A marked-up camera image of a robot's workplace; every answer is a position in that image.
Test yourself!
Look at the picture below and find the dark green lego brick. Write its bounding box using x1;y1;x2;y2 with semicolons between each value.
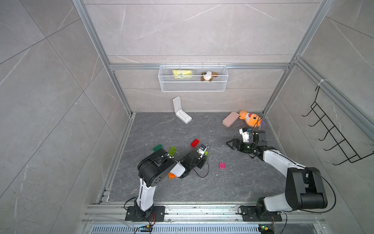
153;144;163;152

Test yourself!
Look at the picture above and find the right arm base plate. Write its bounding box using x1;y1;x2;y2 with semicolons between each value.
238;205;282;222

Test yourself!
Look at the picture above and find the orange lego brick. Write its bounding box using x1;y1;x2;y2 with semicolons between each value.
168;173;177;179

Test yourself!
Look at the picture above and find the aluminium front rail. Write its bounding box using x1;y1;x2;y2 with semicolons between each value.
78;202;326;227

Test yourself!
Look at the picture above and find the pink rectangular case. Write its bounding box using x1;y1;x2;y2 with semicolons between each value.
222;112;240;127

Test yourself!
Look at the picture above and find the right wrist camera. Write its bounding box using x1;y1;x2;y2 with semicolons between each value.
239;128;252;142

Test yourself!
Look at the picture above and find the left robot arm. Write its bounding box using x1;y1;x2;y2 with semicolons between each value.
136;145;207;212

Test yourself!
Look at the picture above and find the orange plush fish toy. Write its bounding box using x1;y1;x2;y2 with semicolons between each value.
239;110;263;129

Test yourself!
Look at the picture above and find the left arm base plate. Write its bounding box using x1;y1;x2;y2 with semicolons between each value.
125;206;165;223

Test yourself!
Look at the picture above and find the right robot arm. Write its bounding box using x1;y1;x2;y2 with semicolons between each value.
226;138;328;215

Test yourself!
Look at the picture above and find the lime green long lego brick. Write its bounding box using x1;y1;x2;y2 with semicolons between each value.
168;146;176;157

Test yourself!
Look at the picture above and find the yellow packet in basket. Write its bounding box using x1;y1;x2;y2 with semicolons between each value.
172;69;194;80

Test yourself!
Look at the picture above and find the white open flip box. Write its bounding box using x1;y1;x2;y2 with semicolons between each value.
172;97;192;124

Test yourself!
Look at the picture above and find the brown white plush toy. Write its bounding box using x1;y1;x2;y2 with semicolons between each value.
201;71;219;82

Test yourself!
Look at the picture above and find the black wire hook rack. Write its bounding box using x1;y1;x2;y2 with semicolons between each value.
302;86;374;166

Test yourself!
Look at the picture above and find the white wire mesh basket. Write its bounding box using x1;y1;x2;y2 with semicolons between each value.
158;64;228;92

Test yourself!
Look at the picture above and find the red lego brick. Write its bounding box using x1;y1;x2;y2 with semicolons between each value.
191;139;200;148

